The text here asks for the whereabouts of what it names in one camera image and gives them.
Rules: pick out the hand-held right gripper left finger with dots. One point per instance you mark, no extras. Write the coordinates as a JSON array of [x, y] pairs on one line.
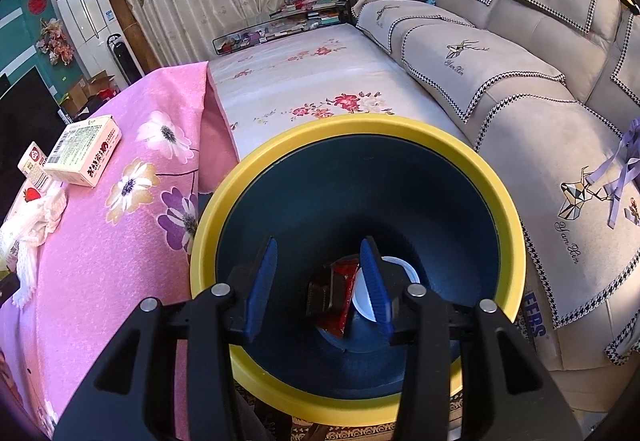
[[262, 281]]

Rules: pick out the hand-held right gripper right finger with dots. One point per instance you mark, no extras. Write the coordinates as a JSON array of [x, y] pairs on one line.
[[375, 281]]

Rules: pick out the red snack wrapper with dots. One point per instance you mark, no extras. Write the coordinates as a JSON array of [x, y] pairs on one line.
[[345, 286]]

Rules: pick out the yellow rimmed dark blue bin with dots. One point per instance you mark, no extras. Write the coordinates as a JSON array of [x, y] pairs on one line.
[[325, 181]]

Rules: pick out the white round plastic lid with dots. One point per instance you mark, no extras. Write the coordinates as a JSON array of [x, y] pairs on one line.
[[400, 268]]

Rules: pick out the white box with blue print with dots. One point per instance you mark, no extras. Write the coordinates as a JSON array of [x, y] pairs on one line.
[[535, 316]]

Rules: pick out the pink floral tablecloth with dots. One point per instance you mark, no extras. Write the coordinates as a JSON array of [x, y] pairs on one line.
[[100, 246]]

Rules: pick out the white floral mattress cover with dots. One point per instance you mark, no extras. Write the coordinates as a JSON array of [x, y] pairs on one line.
[[300, 76]]

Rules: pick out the set of beige deer sofa covers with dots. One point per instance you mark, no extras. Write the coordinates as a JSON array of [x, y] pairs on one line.
[[525, 131]]

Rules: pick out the cream barcode carton box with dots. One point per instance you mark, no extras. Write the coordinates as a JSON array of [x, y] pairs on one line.
[[80, 151]]

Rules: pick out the white crumpled tissue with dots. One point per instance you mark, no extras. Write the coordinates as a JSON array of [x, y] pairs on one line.
[[45, 216]]

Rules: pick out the glass coffee table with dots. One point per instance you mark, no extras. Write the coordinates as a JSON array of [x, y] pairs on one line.
[[260, 33]]

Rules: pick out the open cardboard boxes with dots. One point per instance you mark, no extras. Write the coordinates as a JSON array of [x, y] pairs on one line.
[[95, 88]]

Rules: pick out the pink strawberry milk carton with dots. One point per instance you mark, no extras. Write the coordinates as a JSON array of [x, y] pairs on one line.
[[32, 166]]

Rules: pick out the purple ribbon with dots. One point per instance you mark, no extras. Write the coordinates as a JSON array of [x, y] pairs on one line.
[[616, 181]]

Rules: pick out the stack of books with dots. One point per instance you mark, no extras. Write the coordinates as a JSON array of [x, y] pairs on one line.
[[310, 13]]

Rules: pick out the black television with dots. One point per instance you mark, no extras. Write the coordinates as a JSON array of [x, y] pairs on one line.
[[25, 111]]

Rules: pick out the beige sofa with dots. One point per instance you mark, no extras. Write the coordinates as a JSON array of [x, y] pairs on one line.
[[540, 36]]

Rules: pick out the white standing air conditioner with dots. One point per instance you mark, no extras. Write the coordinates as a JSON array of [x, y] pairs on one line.
[[85, 6]]

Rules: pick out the black yellow plush toy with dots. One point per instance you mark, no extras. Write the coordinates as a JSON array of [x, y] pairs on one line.
[[627, 1]]

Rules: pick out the hanging flower wall decoration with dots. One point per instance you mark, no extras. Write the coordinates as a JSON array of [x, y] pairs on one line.
[[55, 43]]

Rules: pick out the red round wall ornament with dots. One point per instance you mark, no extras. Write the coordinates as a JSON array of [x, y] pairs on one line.
[[37, 3]]

